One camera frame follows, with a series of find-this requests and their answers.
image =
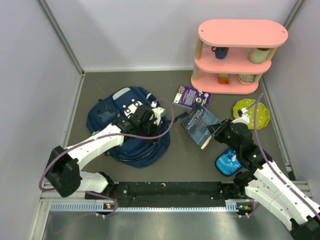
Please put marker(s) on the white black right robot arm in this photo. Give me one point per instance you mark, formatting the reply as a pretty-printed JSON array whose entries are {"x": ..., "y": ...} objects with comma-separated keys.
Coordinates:
[{"x": 264, "y": 182}]

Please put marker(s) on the navy blue student backpack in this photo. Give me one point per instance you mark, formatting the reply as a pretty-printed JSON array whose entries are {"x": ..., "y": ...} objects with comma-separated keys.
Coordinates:
[{"x": 138, "y": 153}]

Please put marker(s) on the blue dinosaur pencil case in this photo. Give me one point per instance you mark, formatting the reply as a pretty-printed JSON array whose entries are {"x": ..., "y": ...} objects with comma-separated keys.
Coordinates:
[{"x": 227, "y": 163}]

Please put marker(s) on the cream green mug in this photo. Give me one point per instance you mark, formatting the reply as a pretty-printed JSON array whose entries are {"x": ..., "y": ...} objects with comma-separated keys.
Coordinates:
[{"x": 257, "y": 55}]

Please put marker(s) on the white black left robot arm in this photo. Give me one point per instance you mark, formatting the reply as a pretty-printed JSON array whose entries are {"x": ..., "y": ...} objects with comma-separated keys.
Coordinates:
[{"x": 64, "y": 170}]

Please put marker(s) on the green polka dot plate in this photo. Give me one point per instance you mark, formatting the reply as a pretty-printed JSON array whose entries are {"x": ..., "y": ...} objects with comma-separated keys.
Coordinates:
[{"x": 262, "y": 114}]

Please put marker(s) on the purple treehouse paperback book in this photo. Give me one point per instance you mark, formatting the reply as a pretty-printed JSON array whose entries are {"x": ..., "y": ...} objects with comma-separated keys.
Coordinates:
[{"x": 187, "y": 97}]

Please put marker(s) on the patterned small bowl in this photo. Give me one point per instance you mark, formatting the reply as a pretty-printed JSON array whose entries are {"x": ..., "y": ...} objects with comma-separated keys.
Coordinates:
[{"x": 246, "y": 79}]

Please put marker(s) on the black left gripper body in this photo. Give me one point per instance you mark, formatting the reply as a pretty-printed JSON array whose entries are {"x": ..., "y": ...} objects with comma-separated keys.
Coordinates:
[{"x": 151, "y": 128}]

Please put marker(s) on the dark blue Nineteen Eighty-Four book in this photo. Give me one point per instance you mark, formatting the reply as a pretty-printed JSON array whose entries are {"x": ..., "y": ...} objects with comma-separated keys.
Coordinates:
[{"x": 196, "y": 122}]

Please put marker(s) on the pink three-tier shelf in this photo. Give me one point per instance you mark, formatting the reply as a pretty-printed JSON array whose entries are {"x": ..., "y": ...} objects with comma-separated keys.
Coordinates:
[{"x": 235, "y": 34}]

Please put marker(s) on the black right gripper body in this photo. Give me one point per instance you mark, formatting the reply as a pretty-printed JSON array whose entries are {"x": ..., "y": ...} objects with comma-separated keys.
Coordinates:
[{"x": 224, "y": 135}]

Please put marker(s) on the aluminium frame rail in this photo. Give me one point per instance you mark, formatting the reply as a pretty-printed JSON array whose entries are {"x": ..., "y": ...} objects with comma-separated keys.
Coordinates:
[{"x": 54, "y": 196}]

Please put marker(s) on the dark blue mug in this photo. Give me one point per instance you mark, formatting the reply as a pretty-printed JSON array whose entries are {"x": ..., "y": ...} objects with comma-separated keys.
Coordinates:
[{"x": 220, "y": 52}]

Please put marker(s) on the orange small cup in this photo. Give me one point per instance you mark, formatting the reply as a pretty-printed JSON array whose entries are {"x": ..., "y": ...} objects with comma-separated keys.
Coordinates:
[{"x": 223, "y": 78}]

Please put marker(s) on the grey slotted cable duct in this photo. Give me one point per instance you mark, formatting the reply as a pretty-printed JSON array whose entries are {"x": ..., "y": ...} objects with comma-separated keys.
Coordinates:
[{"x": 102, "y": 207}]

